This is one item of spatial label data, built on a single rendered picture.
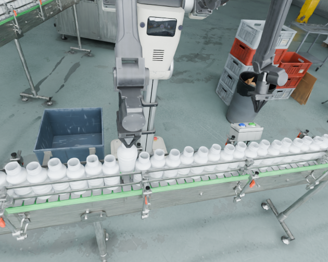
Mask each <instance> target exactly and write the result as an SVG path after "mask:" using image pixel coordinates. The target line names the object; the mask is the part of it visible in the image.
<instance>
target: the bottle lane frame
mask: <svg viewBox="0 0 328 262"><path fill-rule="evenodd" d="M327 169H328V163H326V164H319V165H312V166H310V165H309V166H303V167H297V168H290V169H286V168H285V169H282V170H280V169H279V170H278V171H274V170H273V171H270V172H267V170H266V172H263V173H261V172H260V173H259V175H258V176H259V178H258V179H257V181H258V182H259V184H260V186H261V187H259V188H258V187H257V185H256V184H255V185H254V186H253V187H252V188H250V187H248V188H247V190H246V191H245V192H244V194H248V193H254V192H260V191H266V190H272V189H278V188H285V187H291V186H297V185H303V184H308V182H307V181H306V177H307V176H308V175H311V173H312V172H313V171H314V170H317V171H316V172H315V173H314V174H313V177H314V178H315V179H316V178H318V177H319V176H320V175H321V174H322V173H323V172H324V171H326V170H327ZM231 175H232V174H231ZM249 176H250V174H248V175H247V174H246V175H240V174H239V175H238V176H231V177H225V176H224V178H218V177H217V176H216V177H217V178H216V179H210V178H209V180H204V181H203V180H202V179H201V181H196V182H195V181H194V180H193V182H189V183H186V181H185V183H184V184H178V183H177V181H176V185H169V183H168V185H167V186H162V187H161V186H160V183H159V187H154V188H152V187H151V185H150V188H151V189H152V195H151V196H150V203H151V205H147V207H148V209H149V210H152V209H158V208H164V207H171V206H177V205H183V204H189V203H195V202H201V201H207V200H213V199H219V198H226V197H232V196H236V194H235V190H234V189H235V187H236V186H238V185H237V184H238V183H239V182H240V181H243V182H242V184H241V185H240V189H242V188H243V187H244V186H245V185H246V183H247V182H248V181H249V179H248V177H249ZM325 180H328V174H327V175H326V176H324V177H323V178H322V179H321V180H320V181H325ZM142 190H143V189H139V190H133V188H132V187H131V191H125V192H124V191H123V189H122V190H121V192H117V193H114V192H113V190H112V192H111V193H110V194H103V191H102V193H101V195H95V196H93V193H91V196H88V197H82V194H81V195H80V198H76V199H72V198H71V195H70V197H69V199H68V200H60V197H59V198H58V201H54V202H49V201H48V199H47V201H46V202H45V203H39V204H37V203H36V200H35V202H34V204H31V205H24V202H23V204H22V205H21V206H16V207H9V208H5V210H6V211H7V212H8V214H7V218H8V219H9V220H10V222H11V223H12V224H13V225H14V226H15V227H16V228H20V224H21V220H22V218H20V216H19V215H18V214H21V213H25V215H26V218H28V219H29V221H30V222H29V223H28V226H27V231H28V230H34V229H40V228H46V227H52V226H59V225H65V224H70V223H74V222H81V221H82V220H81V215H82V214H84V213H86V214H88V213H90V212H96V211H104V212H106V217H111V216H118V215H124V214H130V213H136V212H142V208H143V201H144V198H143V197H142ZM26 218H25V219H26ZM10 233H12V232H11V231H10V230H9V229H8V228H7V227H6V226H5V227H1V226H0V235H4V234H10Z"/></svg>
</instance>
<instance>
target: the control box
mask: <svg viewBox="0 0 328 262"><path fill-rule="evenodd" d="M249 123H254V122H249ZM249 123H243V124H245V126H240V125H239V123H232V124H231V127H230V132H229V136H230V137H231V136H232V135H234V136H235V140H236V141H237V142H239V141H242V142H244V143H245V142H246V141H247V143H246V145H247V144H248V142H250V141H251V140H260V138H261V135H262V131H263V127H261V126H260V125H258V124H256V123H255V124H256V125H255V126H253V125H250V124H249Z"/></svg>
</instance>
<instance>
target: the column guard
mask: <svg viewBox="0 0 328 262"><path fill-rule="evenodd" d="M319 1H320V0H306V1H305V3H304V4H303V6H302V8H301V10H300V12H299V14H298V16H297V18H296V20H295V21H297V22H299V23H307V22H308V20H309V18H310V16H311V15H312V13H313V12H314V10H315V8H316V6H317V4H318V3H319Z"/></svg>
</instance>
